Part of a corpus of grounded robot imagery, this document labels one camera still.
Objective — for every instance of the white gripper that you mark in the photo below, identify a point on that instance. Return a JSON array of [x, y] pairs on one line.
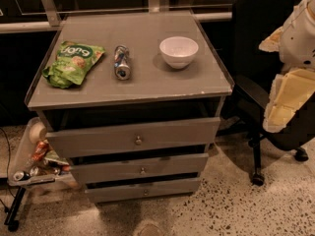
[[297, 42]]

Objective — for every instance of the grey drawer cabinet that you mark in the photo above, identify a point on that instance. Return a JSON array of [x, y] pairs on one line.
[[155, 92]]

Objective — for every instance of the grey top drawer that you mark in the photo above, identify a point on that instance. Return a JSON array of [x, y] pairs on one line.
[[134, 137]]

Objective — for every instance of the black office chair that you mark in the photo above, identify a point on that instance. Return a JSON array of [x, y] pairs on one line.
[[252, 71]]

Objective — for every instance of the white bowl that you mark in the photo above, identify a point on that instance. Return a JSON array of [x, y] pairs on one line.
[[178, 51]]

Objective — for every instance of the silver soda can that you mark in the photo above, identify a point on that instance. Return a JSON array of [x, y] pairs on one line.
[[122, 68]]

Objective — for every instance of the green snack bag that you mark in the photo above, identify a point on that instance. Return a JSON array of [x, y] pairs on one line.
[[72, 63]]

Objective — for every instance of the white ball in bin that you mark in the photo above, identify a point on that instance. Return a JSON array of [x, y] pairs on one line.
[[37, 132]]

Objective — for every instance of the red soda can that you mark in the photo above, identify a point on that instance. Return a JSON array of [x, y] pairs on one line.
[[40, 151]]

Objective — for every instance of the clear side bin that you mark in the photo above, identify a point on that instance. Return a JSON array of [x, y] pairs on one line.
[[36, 162]]

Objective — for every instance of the metal railing bar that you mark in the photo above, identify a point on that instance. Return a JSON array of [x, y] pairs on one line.
[[106, 21]]

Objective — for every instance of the dark can in bin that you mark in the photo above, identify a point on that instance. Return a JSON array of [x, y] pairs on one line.
[[21, 176]]

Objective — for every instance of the black stand leg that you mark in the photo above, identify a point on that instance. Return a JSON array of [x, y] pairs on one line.
[[11, 222]]

